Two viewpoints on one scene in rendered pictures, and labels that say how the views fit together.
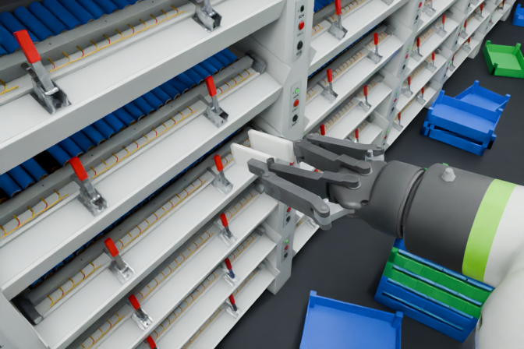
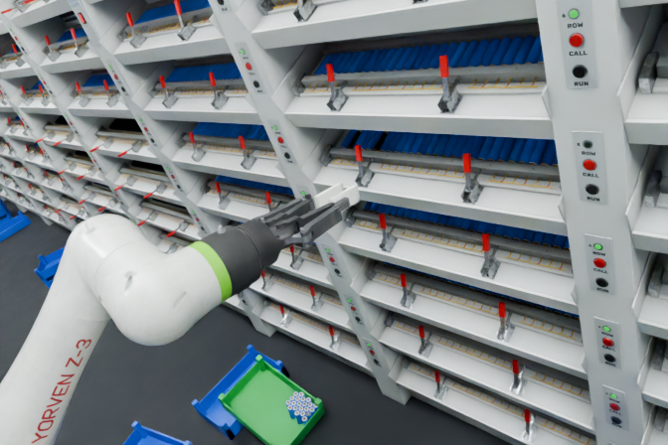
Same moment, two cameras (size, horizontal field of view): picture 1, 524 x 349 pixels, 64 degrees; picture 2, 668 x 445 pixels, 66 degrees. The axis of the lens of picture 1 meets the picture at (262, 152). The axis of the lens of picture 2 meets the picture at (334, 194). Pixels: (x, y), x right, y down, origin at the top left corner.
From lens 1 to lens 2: 0.95 m
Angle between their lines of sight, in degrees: 80
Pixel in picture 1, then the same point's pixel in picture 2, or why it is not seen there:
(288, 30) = (564, 160)
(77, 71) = (363, 96)
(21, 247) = (333, 173)
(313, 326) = not seen: outside the picture
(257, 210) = (559, 352)
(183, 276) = (452, 312)
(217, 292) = (498, 378)
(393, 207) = not seen: hidden behind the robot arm
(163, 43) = (410, 104)
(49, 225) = (347, 174)
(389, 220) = not seen: hidden behind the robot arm
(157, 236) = (421, 249)
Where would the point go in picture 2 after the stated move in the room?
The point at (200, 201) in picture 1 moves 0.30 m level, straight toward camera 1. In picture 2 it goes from (465, 261) to (335, 311)
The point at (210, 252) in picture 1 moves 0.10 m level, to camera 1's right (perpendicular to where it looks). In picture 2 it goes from (484, 324) to (493, 359)
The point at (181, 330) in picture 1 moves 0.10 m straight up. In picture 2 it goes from (451, 360) to (442, 334)
